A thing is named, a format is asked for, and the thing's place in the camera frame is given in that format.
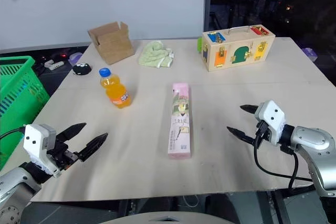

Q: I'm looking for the open brown cardboard box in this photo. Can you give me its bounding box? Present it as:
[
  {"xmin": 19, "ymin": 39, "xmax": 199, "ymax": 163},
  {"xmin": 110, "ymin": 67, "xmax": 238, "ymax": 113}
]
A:
[{"xmin": 87, "ymin": 21, "xmax": 135, "ymax": 66}]

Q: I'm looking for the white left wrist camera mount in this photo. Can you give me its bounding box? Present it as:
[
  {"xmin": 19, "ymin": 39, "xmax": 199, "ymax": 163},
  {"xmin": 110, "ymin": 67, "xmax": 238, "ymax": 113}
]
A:
[{"xmin": 23, "ymin": 123, "xmax": 62, "ymax": 178}]

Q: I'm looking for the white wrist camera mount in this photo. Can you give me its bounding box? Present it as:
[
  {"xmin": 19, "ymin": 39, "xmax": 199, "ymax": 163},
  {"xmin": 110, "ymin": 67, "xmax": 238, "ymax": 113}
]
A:
[
  {"xmin": 23, "ymin": 123, "xmax": 62, "ymax": 178},
  {"xmin": 254, "ymin": 100, "xmax": 287, "ymax": 146}
]

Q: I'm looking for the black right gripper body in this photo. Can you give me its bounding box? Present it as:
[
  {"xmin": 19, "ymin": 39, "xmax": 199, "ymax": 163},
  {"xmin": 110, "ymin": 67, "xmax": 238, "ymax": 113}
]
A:
[{"xmin": 253, "ymin": 120, "xmax": 274, "ymax": 146}]

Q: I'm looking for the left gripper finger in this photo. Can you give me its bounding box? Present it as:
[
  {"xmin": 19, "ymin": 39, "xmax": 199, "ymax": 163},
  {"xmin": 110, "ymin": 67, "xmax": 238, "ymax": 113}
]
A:
[
  {"xmin": 77, "ymin": 132, "xmax": 109, "ymax": 162},
  {"xmin": 56, "ymin": 122, "xmax": 88, "ymax": 143}
]

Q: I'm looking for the white power strip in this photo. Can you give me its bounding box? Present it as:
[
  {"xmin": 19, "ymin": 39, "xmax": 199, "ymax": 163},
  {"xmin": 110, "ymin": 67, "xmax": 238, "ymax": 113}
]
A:
[{"xmin": 44, "ymin": 61, "xmax": 65, "ymax": 71}]

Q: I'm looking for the light green towel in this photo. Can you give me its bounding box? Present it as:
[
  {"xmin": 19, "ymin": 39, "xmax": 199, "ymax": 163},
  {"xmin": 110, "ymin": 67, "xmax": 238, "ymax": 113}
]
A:
[{"xmin": 138, "ymin": 40, "xmax": 176, "ymax": 69}]

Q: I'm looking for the black round paw toy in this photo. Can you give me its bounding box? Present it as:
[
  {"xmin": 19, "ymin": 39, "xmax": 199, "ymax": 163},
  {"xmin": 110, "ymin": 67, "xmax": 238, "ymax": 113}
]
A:
[{"xmin": 72, "ymin": 62, "xmax": 93, "ymax": 76}]

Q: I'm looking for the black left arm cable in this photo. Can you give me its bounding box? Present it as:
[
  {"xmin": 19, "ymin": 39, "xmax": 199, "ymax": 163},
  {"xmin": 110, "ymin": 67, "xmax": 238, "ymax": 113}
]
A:
[{"xmin": 0, "ymin": 127, "xmax": 26, "ymax": 140}]

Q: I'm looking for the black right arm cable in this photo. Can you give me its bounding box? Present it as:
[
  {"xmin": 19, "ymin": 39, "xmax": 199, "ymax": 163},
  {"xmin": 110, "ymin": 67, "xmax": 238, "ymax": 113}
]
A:
[{"xmin": 253, "ymin": 122, "xmax": 313, "ymax": 189}]

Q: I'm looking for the green plastic basket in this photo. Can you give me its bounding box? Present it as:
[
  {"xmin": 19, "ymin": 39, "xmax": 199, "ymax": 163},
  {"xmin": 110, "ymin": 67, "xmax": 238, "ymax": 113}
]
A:
[{"xmin": 0, "ymin": 56, "xmax": 51, "ymax": 170}]

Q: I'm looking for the purple tissue box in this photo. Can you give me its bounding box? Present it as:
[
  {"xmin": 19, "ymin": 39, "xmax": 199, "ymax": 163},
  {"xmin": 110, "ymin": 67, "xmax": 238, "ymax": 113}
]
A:
[
  {"xmin": 301, "ymin": 47, "xmax": 319, "ymax": 63},
  {"xmin": 68, "ymin": 52, "xmax": 83, "ymax": 66}
]

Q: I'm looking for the long pink carton box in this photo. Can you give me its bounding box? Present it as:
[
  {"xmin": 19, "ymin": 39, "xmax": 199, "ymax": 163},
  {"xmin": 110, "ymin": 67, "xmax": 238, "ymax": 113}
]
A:
[{"xmin": 167, "ymin": 82, "xmax": 193, "ymax": 160}]

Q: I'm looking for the orange soda bottle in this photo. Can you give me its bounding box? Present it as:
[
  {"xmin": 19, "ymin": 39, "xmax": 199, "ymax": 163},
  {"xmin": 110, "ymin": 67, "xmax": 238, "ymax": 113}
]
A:
[{"xmin": 99, "ymin": 68, "xmax": 132, "ymax": 110}]

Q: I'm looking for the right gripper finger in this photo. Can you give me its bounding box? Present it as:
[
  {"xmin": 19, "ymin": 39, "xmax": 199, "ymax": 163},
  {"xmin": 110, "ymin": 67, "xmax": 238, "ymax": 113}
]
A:
[
  {"xmin": 239, "ymin": 104, "xmax": 259, "ymax": 116},
  {"xmin": 226, "ymin": 126, "xmax": 255, "ymax": 145}
]

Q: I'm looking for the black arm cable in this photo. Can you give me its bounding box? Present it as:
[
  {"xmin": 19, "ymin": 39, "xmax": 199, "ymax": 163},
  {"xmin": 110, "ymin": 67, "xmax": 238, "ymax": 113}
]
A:
[
  {"xmin": 0, "ymin": 127, "xmax": 26, "ymax": 140},
  {"xmin": 253, "ymin": 122, "xmax": 313, "ymax": 189}
]

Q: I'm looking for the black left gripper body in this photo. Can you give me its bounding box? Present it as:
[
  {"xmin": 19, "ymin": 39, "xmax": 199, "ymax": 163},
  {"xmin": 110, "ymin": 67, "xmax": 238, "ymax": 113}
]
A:
[{"xmin": 47, "ymin": 136, "xmax": 81, "ymax": 171}]

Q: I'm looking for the wooden lock latch box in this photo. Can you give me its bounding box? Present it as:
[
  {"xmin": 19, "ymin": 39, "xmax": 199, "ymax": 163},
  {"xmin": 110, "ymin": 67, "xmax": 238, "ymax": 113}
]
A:
[{"xmin": 197, "ymin": 24, "xmax": 276, "ymax": 72}]

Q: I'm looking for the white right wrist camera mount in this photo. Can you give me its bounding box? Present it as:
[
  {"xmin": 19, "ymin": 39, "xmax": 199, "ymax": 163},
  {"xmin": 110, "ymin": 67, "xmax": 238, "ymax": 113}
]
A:
[{"xmin": 254, "ymin": 100, "xmax": 287, "ymax": 146}]

